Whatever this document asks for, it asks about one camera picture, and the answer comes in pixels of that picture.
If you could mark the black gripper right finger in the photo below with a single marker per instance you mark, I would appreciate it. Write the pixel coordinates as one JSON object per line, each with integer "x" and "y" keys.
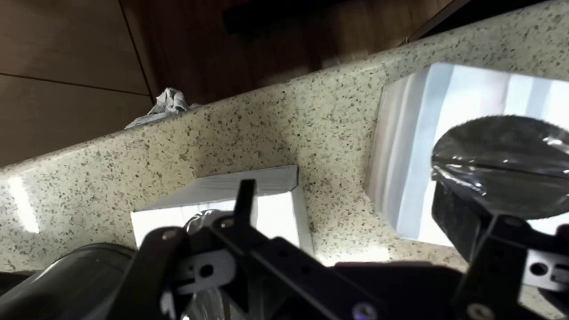
{"x": 504, "y": 254}

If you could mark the grey crumpled cloth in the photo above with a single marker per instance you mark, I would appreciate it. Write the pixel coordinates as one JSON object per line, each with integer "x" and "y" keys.
{"x": 170, "y": 102}

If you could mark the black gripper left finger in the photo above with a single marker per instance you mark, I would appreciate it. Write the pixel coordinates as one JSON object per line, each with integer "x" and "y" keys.
{"x": 230, "y": 268}

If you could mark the black electric kettle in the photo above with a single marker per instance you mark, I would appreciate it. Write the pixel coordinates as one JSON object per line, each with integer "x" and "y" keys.
{"x": 79, "y": 286}

